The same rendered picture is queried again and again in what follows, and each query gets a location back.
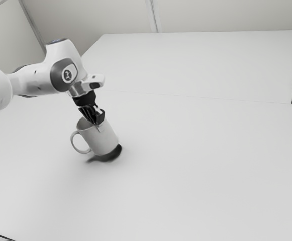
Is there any white mug with round handle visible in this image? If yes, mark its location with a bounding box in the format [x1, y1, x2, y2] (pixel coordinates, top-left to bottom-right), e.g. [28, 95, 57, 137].
[70, 116, 119, 157]

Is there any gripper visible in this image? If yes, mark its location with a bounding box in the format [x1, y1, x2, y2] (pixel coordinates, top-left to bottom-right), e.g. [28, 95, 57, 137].
[72, 90, 106, 133]

